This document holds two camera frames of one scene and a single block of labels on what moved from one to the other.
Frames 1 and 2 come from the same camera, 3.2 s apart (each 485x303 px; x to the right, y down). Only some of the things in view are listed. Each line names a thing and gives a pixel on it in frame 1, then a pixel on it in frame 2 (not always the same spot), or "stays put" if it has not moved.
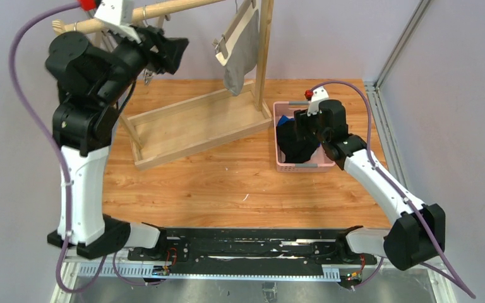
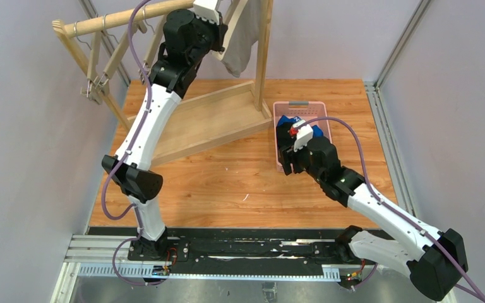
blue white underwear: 283,119 stays put
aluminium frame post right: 383,125 stays put
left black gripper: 158,51 to 218,32
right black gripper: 303,127 to 294,158
